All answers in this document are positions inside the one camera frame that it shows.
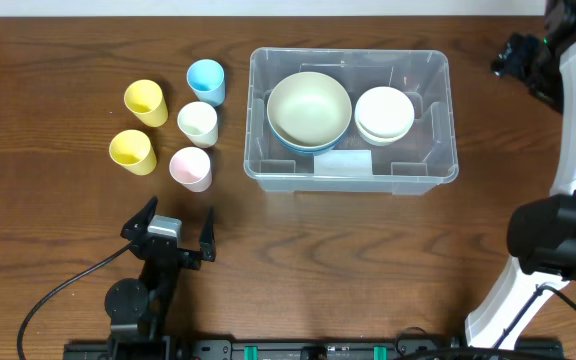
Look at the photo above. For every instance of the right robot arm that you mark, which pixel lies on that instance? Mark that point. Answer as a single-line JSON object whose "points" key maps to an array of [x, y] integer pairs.
{"points": [[541, 236]]}

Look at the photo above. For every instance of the pink plastic cup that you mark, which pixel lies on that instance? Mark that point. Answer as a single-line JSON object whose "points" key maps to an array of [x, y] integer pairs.
{"points": [[191, 167]]}

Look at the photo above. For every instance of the yellow plastic cup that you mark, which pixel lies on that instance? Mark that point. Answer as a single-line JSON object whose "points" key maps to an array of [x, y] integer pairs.
{"points": [[145, 99], [133, 150]]}

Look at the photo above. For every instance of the blue plastic cup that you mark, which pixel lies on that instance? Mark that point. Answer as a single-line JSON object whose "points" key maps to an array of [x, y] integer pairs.
{"points": [[206, 78]]}

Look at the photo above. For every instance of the beige large bowl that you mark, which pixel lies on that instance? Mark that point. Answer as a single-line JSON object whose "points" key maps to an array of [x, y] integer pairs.
{"points": [[309, 99]]}

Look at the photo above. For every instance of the yellow plastic cup upper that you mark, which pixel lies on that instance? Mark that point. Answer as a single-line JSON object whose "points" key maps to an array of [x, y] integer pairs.
{"points": [[145, 99]]}

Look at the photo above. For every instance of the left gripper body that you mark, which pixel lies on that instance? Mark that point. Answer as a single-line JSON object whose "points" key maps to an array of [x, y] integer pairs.
{"points": [[169, 252]]}

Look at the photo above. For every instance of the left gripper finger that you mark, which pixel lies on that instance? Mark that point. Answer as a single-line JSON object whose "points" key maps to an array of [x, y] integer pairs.
{"points": [[207, 238], [136, 227]]}

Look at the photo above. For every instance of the pale green plastic cup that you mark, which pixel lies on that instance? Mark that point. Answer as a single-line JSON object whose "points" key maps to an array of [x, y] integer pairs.
{"points": [[198, 121]]}

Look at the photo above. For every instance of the clear plastic storage container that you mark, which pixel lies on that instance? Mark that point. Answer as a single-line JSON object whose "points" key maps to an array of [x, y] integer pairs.
{"points": [[422, 159]]}

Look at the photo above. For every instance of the yellow plastic cup lower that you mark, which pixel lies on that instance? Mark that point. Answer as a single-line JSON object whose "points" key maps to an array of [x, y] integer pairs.
{"points": [[133, 150]]}

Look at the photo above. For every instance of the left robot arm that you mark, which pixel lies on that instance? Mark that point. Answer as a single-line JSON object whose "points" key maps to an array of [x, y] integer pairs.
{"points": [[137, 307]]}

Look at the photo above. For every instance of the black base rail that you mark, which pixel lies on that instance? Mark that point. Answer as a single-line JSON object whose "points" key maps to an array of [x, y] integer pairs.
{"points": [[410, 348]]}

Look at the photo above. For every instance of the yellow small bowl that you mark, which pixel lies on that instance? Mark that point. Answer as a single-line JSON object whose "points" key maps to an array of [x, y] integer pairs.
{"points": [[378, 141]]}

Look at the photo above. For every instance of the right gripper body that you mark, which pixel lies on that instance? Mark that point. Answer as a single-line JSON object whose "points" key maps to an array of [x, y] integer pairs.
{"points": [[519, 59]]}

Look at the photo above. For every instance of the white small bowl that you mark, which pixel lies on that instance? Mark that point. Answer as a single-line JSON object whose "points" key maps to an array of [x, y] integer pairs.
{"points": [[384, 111]]}

